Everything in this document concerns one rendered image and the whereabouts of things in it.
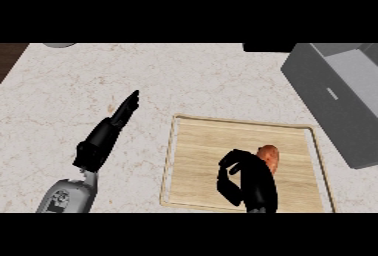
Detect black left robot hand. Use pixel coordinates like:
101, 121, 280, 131
70, 89, 141, 174

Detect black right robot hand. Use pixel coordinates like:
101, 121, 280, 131
215, 148, 280, 214

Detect pale wooden tray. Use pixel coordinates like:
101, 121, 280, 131
157, 113, 337, 214

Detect grey round object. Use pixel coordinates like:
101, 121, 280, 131
41, 43, 78, 49

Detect black block appliance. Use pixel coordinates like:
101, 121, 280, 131
241, 43, 298, 53

